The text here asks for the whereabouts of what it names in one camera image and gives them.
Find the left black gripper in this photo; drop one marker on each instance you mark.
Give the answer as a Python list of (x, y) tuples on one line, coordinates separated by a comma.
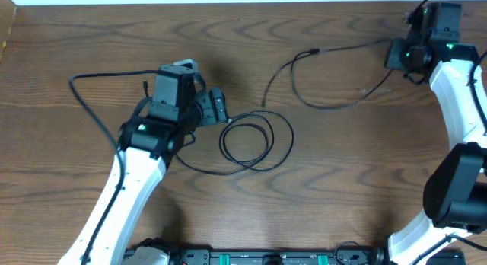
[(216, 106)]

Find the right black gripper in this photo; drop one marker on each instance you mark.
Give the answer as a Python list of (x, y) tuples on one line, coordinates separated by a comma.
[(394, 54)]

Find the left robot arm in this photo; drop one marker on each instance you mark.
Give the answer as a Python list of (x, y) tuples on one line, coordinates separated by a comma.
[(147, 143)]

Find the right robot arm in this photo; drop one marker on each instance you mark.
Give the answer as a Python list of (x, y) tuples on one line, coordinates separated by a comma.
[(454, 200)]

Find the cardboard panel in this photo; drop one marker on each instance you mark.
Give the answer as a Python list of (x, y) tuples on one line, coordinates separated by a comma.
[(8, 11)]

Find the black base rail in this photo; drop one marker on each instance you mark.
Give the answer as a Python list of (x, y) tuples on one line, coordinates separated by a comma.
[(146, 255)]

